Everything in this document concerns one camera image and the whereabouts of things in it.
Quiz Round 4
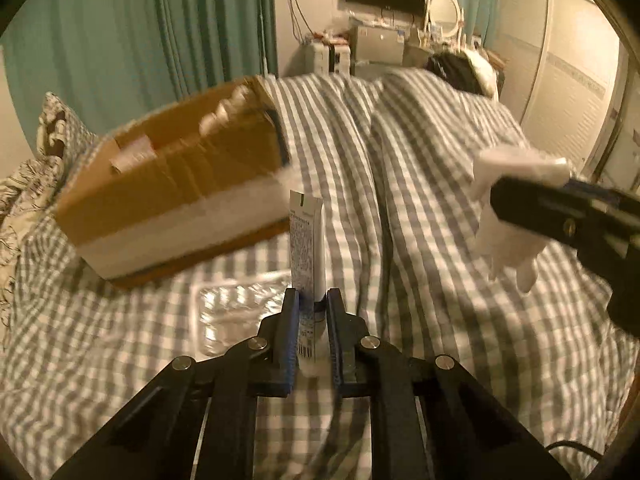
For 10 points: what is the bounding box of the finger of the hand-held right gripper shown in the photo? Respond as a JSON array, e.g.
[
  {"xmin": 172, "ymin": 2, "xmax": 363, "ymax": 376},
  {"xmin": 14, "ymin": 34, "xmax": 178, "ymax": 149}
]
[
  {"xmin": 489, "ymin": 175, "xmax": 623, "ymax": 257},
  {"xmin": 564, "ymin": 174, "xmax": 640, "ymax": 208}
]

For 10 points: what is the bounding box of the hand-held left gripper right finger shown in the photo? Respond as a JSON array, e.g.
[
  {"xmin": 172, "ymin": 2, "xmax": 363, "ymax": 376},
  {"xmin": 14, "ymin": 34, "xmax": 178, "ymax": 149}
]
[{"xmin": 325, "ymin": 287, "xmax": 572, "ymax": 480}]

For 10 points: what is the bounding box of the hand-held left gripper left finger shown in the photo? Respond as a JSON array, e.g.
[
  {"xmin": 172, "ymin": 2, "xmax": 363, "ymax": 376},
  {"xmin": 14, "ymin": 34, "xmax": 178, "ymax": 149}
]
[{"xmin": 50, "ymin": 287, "xmax": 304, "ymax": 480}]

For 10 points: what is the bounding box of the white printed tube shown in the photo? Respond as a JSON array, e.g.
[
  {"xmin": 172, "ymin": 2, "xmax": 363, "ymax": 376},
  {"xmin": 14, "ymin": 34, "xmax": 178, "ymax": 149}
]
[{"xmin": 289, "ymin": 190, "xmax": 332, "ymax": 378}]

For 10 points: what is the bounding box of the brown cardboard box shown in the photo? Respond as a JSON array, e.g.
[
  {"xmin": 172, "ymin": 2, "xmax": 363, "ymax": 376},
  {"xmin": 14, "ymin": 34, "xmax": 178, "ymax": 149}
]
[{"xmin": 54, "ymin": 75, "xmax": 293, "ymax": 288}]

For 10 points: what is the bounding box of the clear plastic tray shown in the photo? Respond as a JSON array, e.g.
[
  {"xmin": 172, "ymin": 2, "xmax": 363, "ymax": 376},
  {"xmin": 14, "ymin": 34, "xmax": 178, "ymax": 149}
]
[{"xmin": 191, "ymin": 272, "xmax": 292, "ymax": 358}]

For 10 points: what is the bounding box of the grey checked duvet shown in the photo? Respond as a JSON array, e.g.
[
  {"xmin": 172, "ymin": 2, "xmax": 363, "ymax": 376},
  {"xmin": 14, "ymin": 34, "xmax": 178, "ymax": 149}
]
[{"xmin": 0, "ymin": 67, "xmax": 638, "ymax": 480}]

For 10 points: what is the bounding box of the white sliding wardrobe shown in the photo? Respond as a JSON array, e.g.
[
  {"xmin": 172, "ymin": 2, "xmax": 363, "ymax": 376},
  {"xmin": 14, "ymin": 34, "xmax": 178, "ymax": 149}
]
[{"xmin": 484, "ymin": 0, "xmax": 640, "ymax": 181}]

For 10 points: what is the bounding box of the white oval vanity mirror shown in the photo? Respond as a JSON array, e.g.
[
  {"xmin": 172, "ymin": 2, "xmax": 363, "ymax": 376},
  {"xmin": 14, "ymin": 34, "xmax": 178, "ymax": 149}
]
[{"xmin": 429, "ymin": 0, "xmax": 462, "ymax": 41}]

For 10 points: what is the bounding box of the grey desk cabinet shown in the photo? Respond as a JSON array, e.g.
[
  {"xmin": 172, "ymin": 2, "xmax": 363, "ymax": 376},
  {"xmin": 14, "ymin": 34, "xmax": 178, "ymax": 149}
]
[{"xmin": 350, "ymin": 24, "xmax": 407, "ymax": 67}]

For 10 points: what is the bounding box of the white storage box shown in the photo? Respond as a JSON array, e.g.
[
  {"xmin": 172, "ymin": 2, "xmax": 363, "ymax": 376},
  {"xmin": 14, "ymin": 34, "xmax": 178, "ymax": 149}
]
[{"xmin": 306, "ymin": 42, "xmax": 352, "ymax": 77}]

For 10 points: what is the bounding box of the black white patterned pillow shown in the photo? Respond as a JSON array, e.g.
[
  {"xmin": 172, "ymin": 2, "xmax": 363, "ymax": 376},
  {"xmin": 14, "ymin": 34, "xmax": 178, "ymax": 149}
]
[{"xmin": 36, "ymin": 91, "xmax": 98, "ymax": 161}]

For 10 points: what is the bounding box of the green curtain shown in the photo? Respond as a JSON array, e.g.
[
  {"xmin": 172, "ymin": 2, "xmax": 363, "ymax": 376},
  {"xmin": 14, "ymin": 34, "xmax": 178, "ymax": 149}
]
[{"xmin": 2, "ymin": 0, "xmax": 279, "ymax": 131}]

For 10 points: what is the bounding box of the black cable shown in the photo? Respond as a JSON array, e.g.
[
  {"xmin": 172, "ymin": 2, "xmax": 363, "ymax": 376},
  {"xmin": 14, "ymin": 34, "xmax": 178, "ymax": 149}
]
[{"xmin": 542, "ymin": 441, "xmax": 606, "ymax": 463}]

